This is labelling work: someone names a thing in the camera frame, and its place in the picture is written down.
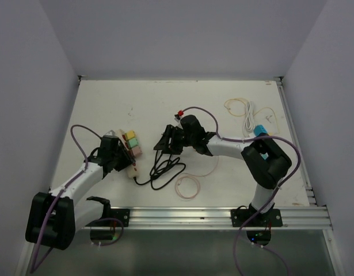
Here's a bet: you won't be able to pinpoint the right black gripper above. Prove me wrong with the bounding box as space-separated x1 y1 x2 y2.
154 124 195 155

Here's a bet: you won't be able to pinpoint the pink USB adapter plug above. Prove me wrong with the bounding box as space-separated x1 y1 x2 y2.
131 146 142 158

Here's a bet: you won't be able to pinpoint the beige power strip red sockets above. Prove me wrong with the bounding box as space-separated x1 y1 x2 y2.
115 129 139 179

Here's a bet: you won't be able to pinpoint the green adapter plug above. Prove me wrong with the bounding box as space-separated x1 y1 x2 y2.
127 137 139 149

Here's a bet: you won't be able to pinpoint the yellow adapter plug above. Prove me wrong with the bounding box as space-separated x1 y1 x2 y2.
124 131 136 141

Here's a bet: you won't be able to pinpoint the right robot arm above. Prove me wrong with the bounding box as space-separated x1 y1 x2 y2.
154 115 292 226

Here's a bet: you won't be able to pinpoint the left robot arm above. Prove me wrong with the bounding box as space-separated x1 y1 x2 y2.
25 135 134 250

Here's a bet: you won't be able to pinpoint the blue adapter plug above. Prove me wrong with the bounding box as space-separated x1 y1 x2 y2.
253 124 268 136

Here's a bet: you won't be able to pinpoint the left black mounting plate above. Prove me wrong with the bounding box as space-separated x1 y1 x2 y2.
85 208 130 227

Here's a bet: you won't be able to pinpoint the black mounting plate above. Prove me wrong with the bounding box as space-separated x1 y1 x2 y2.
85 208 130 227
230 205 283 228

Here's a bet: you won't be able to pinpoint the white power strip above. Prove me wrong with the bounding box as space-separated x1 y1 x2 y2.
248 131 271 137

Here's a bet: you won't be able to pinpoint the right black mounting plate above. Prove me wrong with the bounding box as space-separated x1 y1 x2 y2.
230 205 283 228

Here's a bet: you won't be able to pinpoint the black power cord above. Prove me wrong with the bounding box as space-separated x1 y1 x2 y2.
133 149 186 190

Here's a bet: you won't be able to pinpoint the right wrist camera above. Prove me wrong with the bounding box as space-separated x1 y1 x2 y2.
174 110 184 121

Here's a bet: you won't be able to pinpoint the thin pink USB cable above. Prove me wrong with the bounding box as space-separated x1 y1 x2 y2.
175 154 219 201

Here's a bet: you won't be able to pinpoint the aluminium front rail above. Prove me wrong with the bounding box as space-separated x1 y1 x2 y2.
126 207 332 230

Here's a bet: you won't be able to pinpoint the yellow thin cable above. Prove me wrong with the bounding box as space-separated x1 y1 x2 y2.
224 98 281 136

